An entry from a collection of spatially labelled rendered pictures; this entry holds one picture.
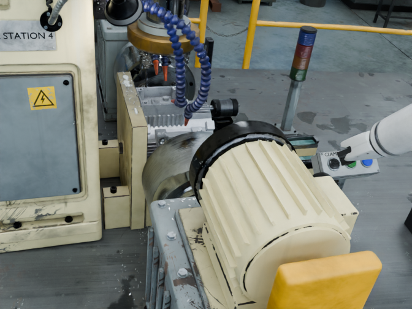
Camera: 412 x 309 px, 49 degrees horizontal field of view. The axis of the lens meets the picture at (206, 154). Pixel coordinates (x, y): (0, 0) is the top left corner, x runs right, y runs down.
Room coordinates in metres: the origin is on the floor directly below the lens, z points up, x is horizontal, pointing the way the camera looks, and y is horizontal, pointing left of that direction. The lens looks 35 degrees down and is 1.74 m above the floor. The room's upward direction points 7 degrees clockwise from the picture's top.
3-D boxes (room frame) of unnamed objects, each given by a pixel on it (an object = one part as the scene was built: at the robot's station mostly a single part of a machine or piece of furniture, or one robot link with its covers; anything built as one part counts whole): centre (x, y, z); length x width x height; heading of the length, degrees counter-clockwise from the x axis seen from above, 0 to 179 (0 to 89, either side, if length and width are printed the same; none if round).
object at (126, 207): (1.06, 0.25, 0.97); 0.30 x 0.11 x 0.34; 20
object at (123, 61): (1.42, 0.22, 1.04); 0.41 x 0.25 x 0.25; 20
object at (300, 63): (1.58, -0.30, 1.10); 0.06 x 0.06 x 0.04
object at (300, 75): (1.58, -0.30, 1.05); 0.06 x 0.06 x 0.04
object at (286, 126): (1.58, -0.30, 1.01); 0.08 x 0.08 x 0.42; 20
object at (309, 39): (1.58, -0.30, 1.19); 0.06 x 0.06 x 0.04
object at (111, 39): (1.67, 0.31, 0.99); 0.35 x 0.31 x 0.37; 20
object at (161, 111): (1.10, 0.14, 1.11); 0.12 x 0.11 x 0.07; 110
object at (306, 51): (1.58, -0.30, 1.14); 0.06 x 0.06 x 0.04
